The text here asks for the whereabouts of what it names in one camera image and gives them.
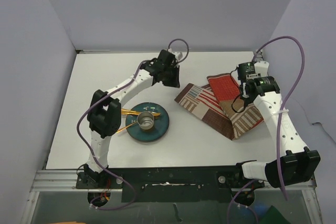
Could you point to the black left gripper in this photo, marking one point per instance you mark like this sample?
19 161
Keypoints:
174 83

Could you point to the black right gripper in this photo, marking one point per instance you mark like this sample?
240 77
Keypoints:
245 99

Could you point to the patchwork striped cloth placemat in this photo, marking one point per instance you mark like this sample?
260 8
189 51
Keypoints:
217 104

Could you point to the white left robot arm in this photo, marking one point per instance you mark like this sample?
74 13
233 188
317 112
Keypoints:
104 114

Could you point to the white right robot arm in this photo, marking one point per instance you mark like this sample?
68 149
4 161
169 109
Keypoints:
295 163

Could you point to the blue ceramic plate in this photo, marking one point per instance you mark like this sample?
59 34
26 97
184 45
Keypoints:
160 127

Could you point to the beige metal cup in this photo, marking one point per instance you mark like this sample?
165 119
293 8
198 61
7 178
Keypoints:
145 120

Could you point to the gold spoon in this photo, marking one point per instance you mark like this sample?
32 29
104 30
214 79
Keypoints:
131 112

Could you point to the gold fork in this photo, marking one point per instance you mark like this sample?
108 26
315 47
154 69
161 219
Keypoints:
127 126

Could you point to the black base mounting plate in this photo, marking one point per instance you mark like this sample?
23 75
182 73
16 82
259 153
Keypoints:
168 184

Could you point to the blue object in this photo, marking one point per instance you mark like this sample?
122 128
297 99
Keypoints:
260 208

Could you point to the green object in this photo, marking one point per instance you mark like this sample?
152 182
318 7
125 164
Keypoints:
273 216

